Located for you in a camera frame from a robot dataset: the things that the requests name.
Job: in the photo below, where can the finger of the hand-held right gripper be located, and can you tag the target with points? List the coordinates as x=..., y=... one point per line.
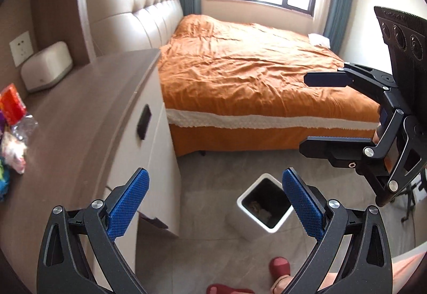
x=325, y=79
x=333, y=147

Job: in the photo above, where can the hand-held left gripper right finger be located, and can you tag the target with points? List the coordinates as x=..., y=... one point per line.
x=302, y=204

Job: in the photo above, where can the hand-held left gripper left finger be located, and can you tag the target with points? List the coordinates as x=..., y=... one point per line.
x=128, y=204

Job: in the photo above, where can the white square trash bin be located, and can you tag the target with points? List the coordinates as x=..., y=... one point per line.
x=247, y=217

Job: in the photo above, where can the red foil snack bag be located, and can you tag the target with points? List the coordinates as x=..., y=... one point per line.
x=11, y=107

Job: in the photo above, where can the white folded cloth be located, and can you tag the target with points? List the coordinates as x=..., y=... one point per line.
x=318, y=39

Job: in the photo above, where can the red slipper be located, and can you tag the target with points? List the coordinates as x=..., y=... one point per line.
x=280, y=267
x=227, y=290

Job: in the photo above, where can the bed with orange sheet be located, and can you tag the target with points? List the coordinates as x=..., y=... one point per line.
x=250, y=73

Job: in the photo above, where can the black tripod stand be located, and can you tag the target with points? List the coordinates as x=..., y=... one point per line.
x=415, y=194

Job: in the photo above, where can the wooden top bedside cabinet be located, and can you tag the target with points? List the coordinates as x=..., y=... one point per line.
x=83, y=113

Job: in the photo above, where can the clear plastic candy bag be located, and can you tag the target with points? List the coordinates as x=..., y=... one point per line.
x=13, y=153

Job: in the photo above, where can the green blue snack wrapper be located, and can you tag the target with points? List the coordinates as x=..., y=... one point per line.
x=3, y=184

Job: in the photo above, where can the clear crumpled plastic wrapper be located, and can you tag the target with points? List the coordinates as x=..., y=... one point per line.
x=26, y=128

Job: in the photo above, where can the person's leg in pink trousers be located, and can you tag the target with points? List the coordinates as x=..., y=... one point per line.
x=410, y=274

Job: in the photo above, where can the white tissue box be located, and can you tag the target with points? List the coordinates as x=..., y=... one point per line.
x=46, y=67

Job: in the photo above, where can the beige padded headboard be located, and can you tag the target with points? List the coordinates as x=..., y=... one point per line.
x=133, y=7

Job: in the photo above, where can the white wall socket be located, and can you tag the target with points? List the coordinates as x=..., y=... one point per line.
x=20, y=48

